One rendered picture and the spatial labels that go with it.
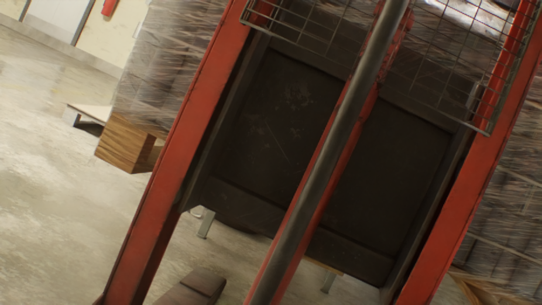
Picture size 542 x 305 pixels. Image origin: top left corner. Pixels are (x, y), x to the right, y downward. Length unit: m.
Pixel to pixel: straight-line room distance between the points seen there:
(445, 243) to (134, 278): 0.59
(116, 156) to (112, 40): 8.57
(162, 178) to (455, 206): 0.54
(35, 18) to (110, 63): 1.48
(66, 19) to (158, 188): 9.14
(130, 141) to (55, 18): 8.97
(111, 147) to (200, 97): 0.35
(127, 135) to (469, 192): 0.74
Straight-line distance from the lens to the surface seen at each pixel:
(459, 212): 1.25
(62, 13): 10.41
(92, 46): 10.18
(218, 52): 1.26
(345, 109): 1.08
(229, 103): 1.28
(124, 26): 10.04
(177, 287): 2.17
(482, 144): 1.25
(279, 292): 1.32
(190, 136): 1.27
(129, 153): 1.53
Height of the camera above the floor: 0.78
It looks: 5 degrees down
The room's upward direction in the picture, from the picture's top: 25 degrees clockwise
